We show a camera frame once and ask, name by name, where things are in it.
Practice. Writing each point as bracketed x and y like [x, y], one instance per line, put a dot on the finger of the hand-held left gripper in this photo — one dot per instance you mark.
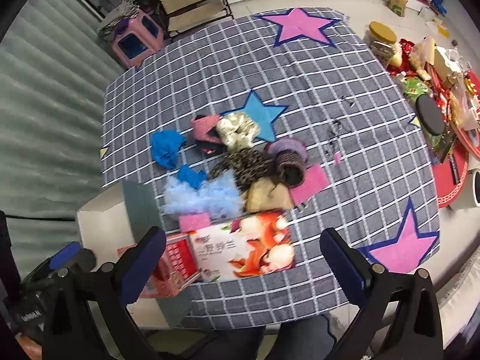
[65, 255]

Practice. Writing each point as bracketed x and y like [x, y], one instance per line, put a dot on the cream polka-dot scrunchie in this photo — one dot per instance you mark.
[236, 131]

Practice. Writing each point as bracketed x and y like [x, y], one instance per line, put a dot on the large pink sponge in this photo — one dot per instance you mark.
[311, 183]

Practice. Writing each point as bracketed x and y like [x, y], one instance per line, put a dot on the leopard print scarf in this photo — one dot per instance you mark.
[243, 165]

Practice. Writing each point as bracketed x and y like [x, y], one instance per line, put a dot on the small pink sponge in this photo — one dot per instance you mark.
[195, 222]

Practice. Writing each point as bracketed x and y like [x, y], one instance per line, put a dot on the light blue fluffy cloth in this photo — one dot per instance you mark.
[210, 198]

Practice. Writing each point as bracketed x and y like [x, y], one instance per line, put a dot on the beige knitted cloth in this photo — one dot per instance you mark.
[262, 195]

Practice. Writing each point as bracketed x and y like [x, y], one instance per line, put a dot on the small pink piece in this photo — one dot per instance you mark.
[337, 158]

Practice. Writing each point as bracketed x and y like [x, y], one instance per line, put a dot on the yellow-green snack bag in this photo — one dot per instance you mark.
[397, 3]

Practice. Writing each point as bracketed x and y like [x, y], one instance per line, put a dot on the grey cloth pile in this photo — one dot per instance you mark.
[120, 17]

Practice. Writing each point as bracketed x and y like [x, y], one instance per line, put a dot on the pale green curtain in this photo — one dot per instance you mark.
[45, 120]

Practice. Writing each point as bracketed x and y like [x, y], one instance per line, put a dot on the plastic jar yellow lid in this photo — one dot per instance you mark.
[382, 45]

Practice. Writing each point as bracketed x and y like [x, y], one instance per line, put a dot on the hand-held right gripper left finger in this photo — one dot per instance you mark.
[146, 260]

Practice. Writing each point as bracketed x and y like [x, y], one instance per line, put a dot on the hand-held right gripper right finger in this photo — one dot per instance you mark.
[347, 266]

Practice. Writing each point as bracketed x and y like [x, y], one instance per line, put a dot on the pink plastic stool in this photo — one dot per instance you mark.
[135, 45]

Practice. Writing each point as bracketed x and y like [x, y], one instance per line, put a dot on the grey checked star tablecloth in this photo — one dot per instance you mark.
[318, 82]

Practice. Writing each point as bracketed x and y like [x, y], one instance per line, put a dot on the pink fuzzy cloth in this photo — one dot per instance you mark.
[204, 127]

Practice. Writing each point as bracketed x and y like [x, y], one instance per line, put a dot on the white storage box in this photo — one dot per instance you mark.
[101, 217]

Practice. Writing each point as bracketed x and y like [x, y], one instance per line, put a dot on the person's dark trousers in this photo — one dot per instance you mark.
[262, 341]

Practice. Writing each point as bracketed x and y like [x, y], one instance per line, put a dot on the black round disc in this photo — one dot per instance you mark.
[431, 114]

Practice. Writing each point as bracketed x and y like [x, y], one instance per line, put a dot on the cardboard box on floor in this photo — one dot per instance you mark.
[191, 3]

